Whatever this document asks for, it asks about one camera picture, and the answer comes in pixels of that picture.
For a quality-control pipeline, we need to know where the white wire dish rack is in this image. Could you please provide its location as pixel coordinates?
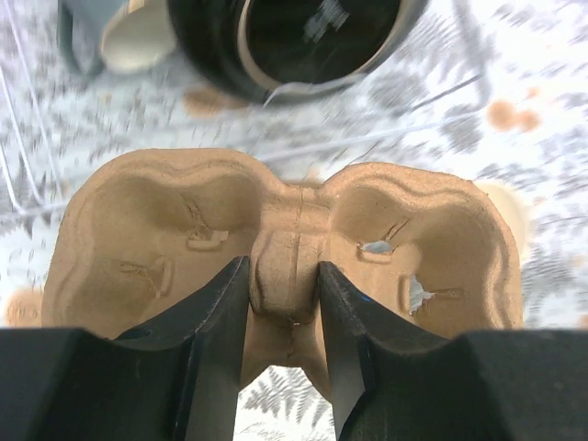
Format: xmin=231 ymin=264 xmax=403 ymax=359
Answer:
xmin=1 ymin=1 xmax=486 ymax=226

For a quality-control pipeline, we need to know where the grey mug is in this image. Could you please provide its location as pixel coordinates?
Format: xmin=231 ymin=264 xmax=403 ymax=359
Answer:
xmin=56 ymin=1 xmax=177 ymax=78

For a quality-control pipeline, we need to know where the cardboard cup carrier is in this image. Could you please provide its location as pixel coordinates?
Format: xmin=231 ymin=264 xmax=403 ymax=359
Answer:
xmin=40 ymin=149 xmax=523 ymax=397

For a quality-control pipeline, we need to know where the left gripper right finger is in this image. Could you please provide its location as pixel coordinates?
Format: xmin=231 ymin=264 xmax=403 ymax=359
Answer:
xmin=317 ymin=262 xmax=587 ymax=441

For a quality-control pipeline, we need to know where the stack of paper cups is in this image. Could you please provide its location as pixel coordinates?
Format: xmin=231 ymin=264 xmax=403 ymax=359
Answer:
xmin=474 ymin=180 xmax=530 ymax=255

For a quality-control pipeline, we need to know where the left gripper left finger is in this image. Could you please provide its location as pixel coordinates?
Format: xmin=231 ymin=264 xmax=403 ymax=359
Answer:
xmin=1 ymin=257 xmax=249 ymax=440

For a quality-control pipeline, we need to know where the floral table mat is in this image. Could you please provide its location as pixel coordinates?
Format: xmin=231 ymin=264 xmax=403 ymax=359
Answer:
xmin=1 ymin=1 xmax=587 ymax=440

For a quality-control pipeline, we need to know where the black plate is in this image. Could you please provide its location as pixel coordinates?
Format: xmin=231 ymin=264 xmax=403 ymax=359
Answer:
xmin=167 ymin=0 xmax=428 ymax=104

